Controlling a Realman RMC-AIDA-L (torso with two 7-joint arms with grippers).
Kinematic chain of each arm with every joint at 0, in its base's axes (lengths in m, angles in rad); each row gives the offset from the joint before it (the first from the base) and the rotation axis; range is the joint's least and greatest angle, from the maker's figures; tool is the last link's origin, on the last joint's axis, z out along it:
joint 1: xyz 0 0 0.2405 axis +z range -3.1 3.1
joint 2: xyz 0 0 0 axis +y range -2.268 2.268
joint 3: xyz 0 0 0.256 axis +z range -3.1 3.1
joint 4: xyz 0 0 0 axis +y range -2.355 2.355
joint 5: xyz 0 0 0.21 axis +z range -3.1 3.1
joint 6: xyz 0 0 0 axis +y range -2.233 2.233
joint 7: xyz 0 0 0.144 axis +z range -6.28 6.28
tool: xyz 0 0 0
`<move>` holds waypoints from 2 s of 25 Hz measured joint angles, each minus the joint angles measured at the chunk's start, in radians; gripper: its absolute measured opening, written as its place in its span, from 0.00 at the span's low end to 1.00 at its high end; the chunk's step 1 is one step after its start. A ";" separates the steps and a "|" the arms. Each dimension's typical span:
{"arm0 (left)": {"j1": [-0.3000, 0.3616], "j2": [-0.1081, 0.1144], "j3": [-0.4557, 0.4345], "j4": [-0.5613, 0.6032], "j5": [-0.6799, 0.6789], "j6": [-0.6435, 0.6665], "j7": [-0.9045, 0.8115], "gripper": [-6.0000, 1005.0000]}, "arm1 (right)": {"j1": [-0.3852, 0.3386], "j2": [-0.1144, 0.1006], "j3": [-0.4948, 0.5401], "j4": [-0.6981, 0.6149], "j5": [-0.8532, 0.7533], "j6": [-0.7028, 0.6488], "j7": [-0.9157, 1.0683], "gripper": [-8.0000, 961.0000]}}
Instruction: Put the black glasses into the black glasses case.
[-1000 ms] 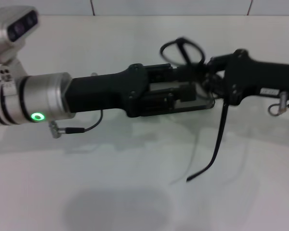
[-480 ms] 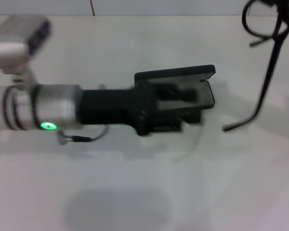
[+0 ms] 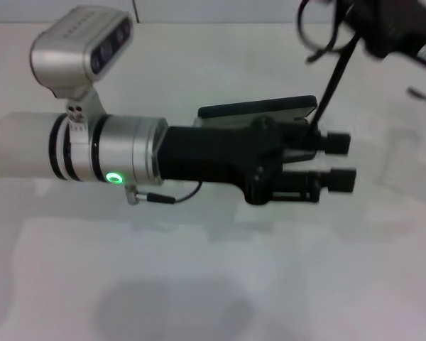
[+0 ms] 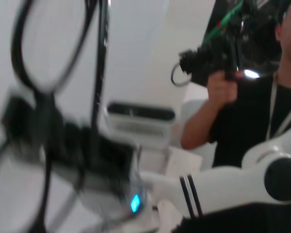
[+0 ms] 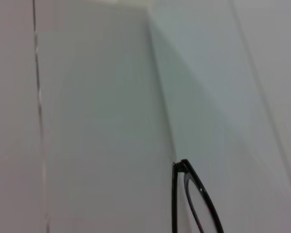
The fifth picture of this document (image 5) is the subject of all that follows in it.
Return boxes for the black glasses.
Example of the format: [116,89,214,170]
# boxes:
[171,159,225,233]

